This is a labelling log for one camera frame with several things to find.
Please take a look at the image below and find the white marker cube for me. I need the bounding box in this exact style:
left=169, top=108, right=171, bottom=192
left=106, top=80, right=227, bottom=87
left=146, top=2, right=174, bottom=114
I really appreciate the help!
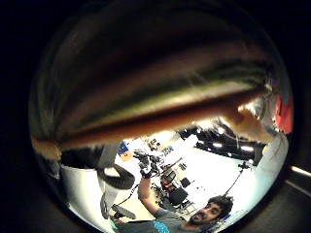
left=139, top=160, right=153, bottom=175

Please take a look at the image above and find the blue and orange sign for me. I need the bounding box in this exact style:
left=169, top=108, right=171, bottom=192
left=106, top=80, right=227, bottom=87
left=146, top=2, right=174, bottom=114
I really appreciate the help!
left=117, top=141, right=134, bottom=162

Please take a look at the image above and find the black and red office chair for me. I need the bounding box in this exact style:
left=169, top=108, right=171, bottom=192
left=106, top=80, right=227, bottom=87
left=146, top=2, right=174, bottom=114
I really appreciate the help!
left=160, top=169, right=178, bottom=192

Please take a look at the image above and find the the person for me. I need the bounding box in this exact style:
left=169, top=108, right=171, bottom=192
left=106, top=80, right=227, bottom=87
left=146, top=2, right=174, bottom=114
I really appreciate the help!
left=113, top=193, right=241, bottom=233

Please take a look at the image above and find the red banner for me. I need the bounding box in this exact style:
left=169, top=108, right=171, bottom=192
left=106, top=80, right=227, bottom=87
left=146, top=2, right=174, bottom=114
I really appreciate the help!
left=274, top=92, right=294, bottom=134

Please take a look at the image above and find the black cable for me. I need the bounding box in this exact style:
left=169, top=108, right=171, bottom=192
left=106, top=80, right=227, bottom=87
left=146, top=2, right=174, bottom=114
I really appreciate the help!
left=116, top=183, right=142, bottom=207

